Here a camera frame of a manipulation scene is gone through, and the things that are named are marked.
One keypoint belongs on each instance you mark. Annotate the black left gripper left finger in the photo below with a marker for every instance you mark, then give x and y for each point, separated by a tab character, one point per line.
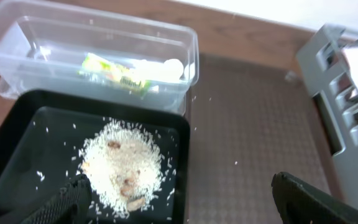
69	205

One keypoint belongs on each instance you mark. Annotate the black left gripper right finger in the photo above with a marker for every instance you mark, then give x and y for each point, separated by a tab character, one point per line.
299	202

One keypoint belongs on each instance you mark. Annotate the rice food waste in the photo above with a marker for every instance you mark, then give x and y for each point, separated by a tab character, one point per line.
132	167

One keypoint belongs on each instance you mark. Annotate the green orange snack wrapper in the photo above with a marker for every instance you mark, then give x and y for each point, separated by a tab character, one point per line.
99	69

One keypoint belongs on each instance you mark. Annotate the white tissue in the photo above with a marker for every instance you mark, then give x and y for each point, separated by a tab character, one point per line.
171	70

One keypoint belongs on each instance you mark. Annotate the black waste tray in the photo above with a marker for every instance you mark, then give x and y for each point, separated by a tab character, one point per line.
17	160

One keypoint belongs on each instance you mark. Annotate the grey dishwasher rack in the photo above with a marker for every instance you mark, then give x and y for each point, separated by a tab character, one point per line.
328	81

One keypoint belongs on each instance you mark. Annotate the brown serving tray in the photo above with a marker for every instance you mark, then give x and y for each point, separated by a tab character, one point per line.
249	122

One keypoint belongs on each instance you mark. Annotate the clear plastic bin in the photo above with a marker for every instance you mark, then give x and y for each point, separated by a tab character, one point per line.
96	54

